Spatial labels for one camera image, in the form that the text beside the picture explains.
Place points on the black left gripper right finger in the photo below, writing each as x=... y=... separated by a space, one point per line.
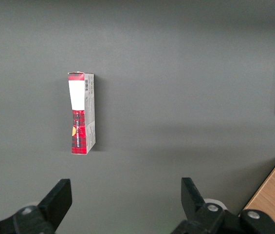
x=195 y=209

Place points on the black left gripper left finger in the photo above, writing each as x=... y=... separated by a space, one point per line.
x=54 y=204

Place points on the wooden drawer cabinet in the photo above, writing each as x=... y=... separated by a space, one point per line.
x=273 y=192

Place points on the red plaid cardboard box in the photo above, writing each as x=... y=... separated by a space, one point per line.
x=80 y=117

